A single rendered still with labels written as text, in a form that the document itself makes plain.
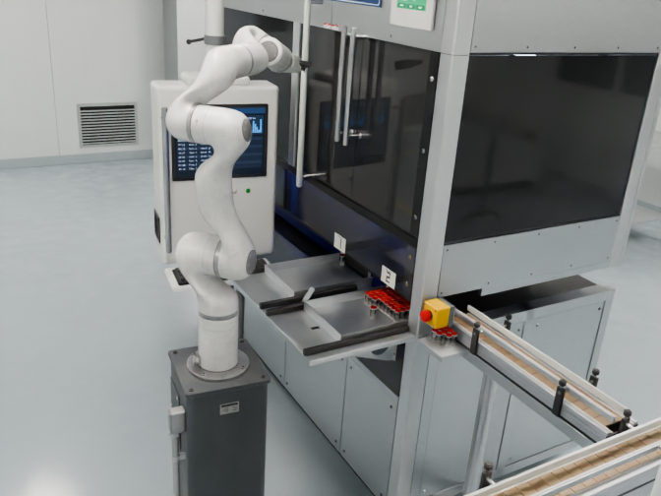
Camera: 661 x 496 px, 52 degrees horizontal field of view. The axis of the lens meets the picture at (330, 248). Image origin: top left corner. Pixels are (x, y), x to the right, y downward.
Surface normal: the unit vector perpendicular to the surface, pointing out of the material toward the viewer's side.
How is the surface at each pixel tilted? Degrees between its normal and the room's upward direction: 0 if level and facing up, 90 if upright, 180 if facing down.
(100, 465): 0
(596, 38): 90
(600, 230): 90
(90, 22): 90
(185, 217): 90
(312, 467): 0
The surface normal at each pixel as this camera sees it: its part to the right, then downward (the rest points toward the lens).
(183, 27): 0.49, 0.36
